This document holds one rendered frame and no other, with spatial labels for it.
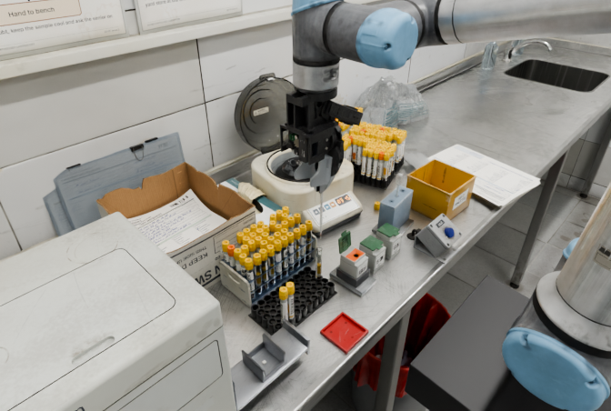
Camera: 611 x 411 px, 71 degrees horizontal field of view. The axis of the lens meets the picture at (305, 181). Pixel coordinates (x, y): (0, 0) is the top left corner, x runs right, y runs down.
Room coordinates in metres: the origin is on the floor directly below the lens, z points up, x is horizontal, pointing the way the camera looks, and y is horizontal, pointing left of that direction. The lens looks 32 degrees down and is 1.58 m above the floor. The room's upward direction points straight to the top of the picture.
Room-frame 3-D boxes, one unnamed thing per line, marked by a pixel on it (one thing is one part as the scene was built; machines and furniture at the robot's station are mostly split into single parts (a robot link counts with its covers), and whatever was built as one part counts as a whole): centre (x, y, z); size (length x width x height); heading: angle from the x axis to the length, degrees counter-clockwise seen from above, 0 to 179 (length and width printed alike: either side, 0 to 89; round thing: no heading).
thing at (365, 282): (0.70, -0.11, 0.89); 0.09 x 0.05 x 0.04; 48
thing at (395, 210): (0.89, -0.23, 0.92); 0.10 x 0.07 x 0.10; 142
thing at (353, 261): (0.70, -0.11, 0.92); 0.05 x 0.04 x 0.06; 48
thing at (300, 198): (1.01, 0.00, 0.94); 0.30 x 0.24 x 0.12; 37
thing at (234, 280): (0.73, 0.08, 0.91); 0.20 x 0.10 x 0.07; 136
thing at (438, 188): (0.99, -0.37, 0.93); 0.13 x 0.13 x 0.10; 43
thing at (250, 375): (0.45, 0.09, 0.92); 0.21 x 0.07 x 0.05; 136
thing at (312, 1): (0.68, -0.02, 1.43); 0.09 x 0.08 x 0.11; 45
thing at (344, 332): (0.56, -0.08, 0.88); 0.07 x 0.07 x 0.01; 46
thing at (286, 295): (0.63, 0.02, 0.93); 0.17 x 0.09 x 0.11; 136
